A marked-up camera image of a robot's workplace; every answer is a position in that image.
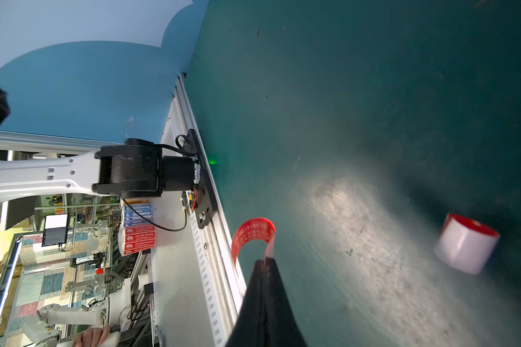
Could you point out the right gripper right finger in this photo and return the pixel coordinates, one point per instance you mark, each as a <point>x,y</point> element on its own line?
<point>281,326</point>

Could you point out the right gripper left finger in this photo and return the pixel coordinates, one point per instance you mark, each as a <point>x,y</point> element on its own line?
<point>250,328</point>

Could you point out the bottle red label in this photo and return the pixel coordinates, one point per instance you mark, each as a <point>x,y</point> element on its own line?
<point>465,244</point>
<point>254,229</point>

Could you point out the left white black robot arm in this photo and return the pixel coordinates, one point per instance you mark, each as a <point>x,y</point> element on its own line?
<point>135,169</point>

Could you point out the distant person's hand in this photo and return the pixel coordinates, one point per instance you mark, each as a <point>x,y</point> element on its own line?
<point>92,337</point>

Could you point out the stacked red blue boxes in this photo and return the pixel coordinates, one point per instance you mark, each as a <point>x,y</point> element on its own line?
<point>136,233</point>

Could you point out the small black tablet screen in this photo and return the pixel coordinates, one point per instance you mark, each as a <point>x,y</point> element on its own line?
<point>55,230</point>

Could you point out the aluminium front rail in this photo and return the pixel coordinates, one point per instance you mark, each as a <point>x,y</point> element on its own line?
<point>197,288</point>

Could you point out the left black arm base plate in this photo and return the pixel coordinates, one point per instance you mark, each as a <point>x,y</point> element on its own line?
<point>202,182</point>

